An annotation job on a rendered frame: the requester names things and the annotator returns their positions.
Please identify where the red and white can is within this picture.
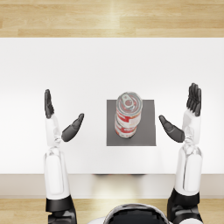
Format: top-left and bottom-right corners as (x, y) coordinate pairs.
(115, 91), (144, 129)
(114, 117), (138, 139)

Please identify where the dark round robot body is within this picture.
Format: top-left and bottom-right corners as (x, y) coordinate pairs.
(87, 203), (173, 224)

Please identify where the dark grey square mat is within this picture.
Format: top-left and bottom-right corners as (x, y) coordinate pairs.
(106, 99), (157, 147)

